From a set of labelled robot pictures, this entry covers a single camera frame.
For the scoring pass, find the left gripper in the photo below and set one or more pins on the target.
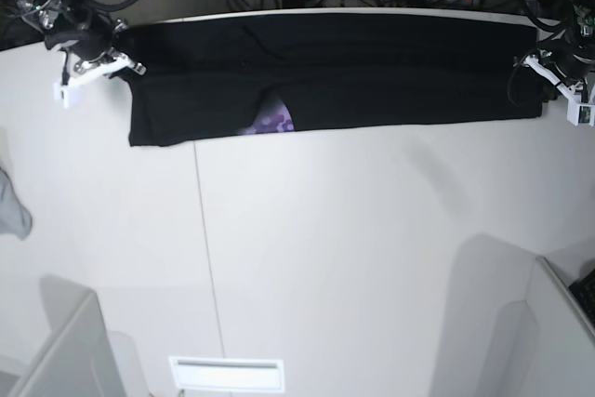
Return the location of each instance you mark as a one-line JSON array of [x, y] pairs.
[[568, 63]]

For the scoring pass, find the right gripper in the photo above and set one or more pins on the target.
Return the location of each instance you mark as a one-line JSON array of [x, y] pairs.
[[88, 34]]

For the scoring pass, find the dark navy T-shirt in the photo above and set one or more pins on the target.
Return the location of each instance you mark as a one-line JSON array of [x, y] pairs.
[[216, 78]]

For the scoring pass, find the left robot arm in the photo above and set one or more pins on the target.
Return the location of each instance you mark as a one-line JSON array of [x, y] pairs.
[[574, 24]]

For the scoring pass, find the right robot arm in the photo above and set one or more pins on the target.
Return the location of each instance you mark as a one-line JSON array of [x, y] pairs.
[[32, 13]]

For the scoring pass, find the grey cloth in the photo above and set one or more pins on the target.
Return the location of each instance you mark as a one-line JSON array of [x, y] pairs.
[[15, 218]]

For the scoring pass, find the black keyboard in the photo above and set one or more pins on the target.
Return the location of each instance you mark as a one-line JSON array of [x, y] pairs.
[[584, 293]]

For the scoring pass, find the right grey bin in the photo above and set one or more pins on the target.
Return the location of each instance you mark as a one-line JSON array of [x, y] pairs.
[[542, 345]]

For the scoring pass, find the grey bin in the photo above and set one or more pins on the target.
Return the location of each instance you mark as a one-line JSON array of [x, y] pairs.
[[542, 345], [76, 360]]

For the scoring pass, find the left grey bin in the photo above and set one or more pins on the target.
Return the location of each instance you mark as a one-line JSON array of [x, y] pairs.
[[76, 360]]

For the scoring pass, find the white slotted tray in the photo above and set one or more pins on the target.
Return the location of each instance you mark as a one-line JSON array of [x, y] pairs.
[[228, 375]]

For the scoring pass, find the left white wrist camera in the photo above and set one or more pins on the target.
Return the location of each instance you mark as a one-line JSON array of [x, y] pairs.
[[580, 104]]

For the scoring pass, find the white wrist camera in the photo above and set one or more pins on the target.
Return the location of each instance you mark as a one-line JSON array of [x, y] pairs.
[[68, 90], [580, 104]]

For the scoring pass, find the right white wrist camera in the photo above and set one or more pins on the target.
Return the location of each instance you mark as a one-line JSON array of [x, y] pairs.
[[68, 90]]

